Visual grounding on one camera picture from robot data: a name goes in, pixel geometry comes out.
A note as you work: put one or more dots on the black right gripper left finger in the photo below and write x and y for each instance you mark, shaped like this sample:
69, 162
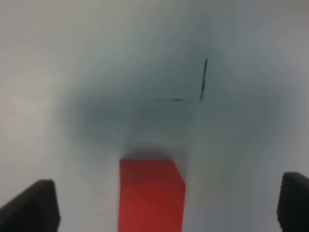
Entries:
33, 210

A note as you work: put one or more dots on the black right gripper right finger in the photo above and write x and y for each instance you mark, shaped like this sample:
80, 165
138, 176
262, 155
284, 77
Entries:
293, 203

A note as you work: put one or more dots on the red block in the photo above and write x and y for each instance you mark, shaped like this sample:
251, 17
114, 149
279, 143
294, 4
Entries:
152, 194

